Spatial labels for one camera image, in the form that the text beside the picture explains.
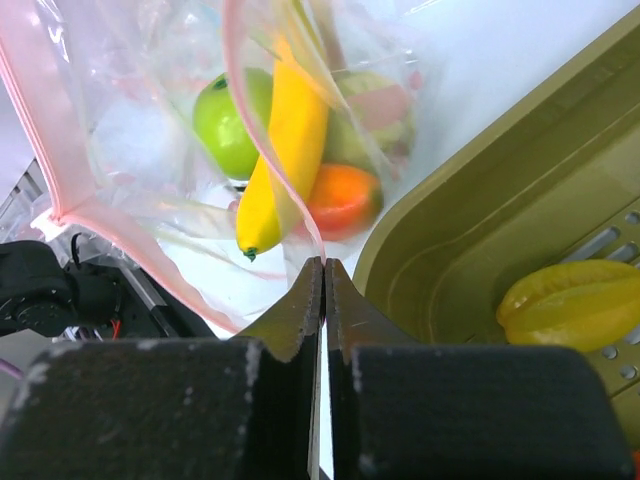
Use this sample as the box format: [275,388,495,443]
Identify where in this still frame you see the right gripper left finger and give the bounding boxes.
[1,258,323,479]

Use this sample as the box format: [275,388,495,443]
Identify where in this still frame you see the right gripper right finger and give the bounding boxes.
[324,259,635,479]

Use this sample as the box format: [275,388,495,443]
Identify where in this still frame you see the red mango toy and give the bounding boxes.
[297,163,384,242]

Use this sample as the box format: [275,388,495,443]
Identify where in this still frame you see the long yellow banana toy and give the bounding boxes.
[236,36,329,261]

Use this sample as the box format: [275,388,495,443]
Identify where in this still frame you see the clear zip top bag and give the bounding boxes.
[1,1,431,337]

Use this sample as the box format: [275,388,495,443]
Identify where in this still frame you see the olive green plastic bin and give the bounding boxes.
[353,9,639,446]

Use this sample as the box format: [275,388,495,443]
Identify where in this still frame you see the green cabbage toy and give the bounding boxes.
[323,71,415,175]

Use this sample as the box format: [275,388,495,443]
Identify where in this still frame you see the green apple toy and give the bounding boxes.
[192,67,273,181]

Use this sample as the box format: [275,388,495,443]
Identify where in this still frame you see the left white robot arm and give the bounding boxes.
[1,240,123,338]

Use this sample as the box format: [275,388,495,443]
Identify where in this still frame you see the yellow starfruit toy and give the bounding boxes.
[496,259,639,353]

